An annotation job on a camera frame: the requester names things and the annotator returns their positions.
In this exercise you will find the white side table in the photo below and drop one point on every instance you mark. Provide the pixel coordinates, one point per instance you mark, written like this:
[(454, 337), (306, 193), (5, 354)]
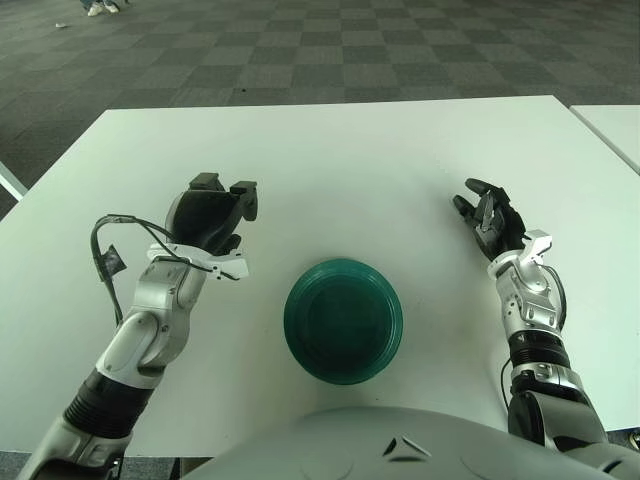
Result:
[(617, 130)]

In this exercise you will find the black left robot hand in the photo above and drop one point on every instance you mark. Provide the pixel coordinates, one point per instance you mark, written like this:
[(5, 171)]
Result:
[(205, 220)]

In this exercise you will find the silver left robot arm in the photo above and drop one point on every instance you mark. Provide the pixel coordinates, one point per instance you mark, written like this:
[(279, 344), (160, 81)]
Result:
[(150, 320)]

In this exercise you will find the white table with grey edge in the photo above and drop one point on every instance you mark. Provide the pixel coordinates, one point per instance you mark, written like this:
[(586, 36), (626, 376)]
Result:
[(11, 182)]

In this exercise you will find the round green plate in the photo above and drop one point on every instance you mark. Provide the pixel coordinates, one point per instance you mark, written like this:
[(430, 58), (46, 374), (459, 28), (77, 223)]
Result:
[(345, 325)]

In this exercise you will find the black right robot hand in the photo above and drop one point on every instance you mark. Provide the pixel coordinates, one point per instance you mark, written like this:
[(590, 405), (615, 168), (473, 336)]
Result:
[(505, 230)]

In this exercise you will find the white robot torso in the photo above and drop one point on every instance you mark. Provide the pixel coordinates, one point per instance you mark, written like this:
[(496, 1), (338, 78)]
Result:
[(350, 445)]

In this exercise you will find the person legs with white sneakers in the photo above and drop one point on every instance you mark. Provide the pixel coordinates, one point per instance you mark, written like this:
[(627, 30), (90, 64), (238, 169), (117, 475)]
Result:
[(96, 10)]

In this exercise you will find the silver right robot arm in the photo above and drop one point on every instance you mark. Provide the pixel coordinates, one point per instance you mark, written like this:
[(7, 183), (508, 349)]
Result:
[(530, 320)]

